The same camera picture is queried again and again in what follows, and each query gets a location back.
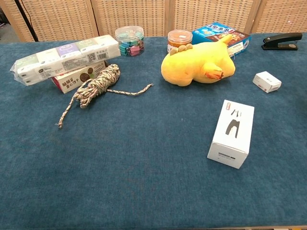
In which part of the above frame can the yellow plush toy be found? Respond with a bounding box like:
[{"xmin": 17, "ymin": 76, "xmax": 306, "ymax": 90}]
[{"xmin": 161, "ymin": 34, "xmax": 236, "ymax": 87}]

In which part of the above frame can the blue table cloth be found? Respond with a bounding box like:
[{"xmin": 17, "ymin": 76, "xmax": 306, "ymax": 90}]
[{"xmin": 0, "ymin": 33, "xmax": 307, "ymax": 228}]

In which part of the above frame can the clear jar of binder clips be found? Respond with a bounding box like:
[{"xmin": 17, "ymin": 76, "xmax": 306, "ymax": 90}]
[{"xmin": 115, "ymin": 25, "xmax": 145, "ymax": 57}]

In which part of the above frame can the small round food jar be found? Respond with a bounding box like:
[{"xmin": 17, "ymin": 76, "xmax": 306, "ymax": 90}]
[{"xmin": 167, "ymin": 30, "xmax": 193, "ymax": 54}]

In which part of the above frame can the white cookie box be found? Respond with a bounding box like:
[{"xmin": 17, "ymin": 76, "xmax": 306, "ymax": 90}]
[{"xmin": 51, "ymin": 60, "xmax": 107, "ymax": 94}]

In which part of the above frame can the blue cookie box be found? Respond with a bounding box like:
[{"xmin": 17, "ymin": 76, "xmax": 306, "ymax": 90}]
[{"xmin": 191, "ymin": 22, "xmax": 252, "ymax": 58}]

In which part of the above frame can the woven folding screen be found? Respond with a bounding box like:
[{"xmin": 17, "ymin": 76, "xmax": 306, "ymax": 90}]
[{"xmin": 0, "ymin": 0, "xmax": 307, "ymax": 43}]

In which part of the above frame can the pocket tissue multipack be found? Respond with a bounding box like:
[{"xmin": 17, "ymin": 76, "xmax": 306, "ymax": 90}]
[{"xmin": 10, "ymin": 34, "xmax": 121, "ymax": 86}]

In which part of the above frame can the small white box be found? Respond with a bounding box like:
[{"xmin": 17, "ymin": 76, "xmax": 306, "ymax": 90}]
[{"xmin": 252, "ymin": 71, "xmax": 282, "ymax": 93}]

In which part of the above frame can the black stapler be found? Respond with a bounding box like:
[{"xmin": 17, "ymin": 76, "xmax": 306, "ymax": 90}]
[{"xmin": 261, "ymin": 33, "xmax": 303, "ymax": 51}]

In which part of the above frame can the black tripod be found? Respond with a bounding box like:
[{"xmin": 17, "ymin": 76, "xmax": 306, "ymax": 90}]
[{"xmin": 14, "ymin": 0, "xmax": 39, "ymax": 42}]

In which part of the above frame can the braided rope bundle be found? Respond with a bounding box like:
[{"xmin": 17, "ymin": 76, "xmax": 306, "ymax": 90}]
[{"xmin": 58, "ymin": 63, "xmax": 154, "ymax": 129}]

